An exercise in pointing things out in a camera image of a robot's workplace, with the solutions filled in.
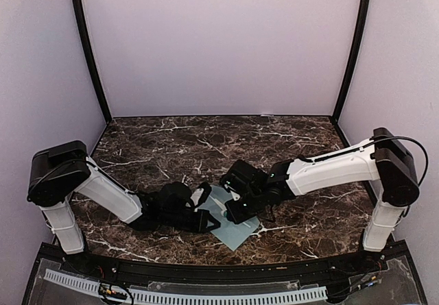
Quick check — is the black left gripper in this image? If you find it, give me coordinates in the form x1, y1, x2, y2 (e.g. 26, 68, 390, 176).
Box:
161, 209, 220, 234

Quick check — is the light blue paper envelope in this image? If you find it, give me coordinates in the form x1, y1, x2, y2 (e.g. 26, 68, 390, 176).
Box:
201, 185, 260, 251

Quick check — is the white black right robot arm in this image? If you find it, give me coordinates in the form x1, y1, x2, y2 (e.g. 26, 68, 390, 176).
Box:
219, 127, 426, 273

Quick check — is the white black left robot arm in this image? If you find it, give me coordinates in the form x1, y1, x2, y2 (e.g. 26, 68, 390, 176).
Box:
27, 141, 221, 275

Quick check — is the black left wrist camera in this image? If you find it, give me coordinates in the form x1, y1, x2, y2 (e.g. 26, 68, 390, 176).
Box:
191, 182, 212, 212

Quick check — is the black front table rail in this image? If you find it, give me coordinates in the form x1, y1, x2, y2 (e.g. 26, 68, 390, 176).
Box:
62, 252, 382, 288

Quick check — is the white slotted cable duct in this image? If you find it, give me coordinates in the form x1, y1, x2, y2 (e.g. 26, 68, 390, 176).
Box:
43, 269, 327, 304

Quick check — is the black left corner frame post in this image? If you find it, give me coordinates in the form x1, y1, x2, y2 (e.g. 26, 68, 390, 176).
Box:
67, 0, 112, 123

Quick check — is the black corner frame post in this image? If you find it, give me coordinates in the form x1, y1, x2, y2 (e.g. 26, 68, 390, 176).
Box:
331, 0, 374, 123
67, 0, 112, 123

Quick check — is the black right corner frame post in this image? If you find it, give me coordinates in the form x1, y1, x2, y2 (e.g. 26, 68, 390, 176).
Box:
331, 0, 374, 123

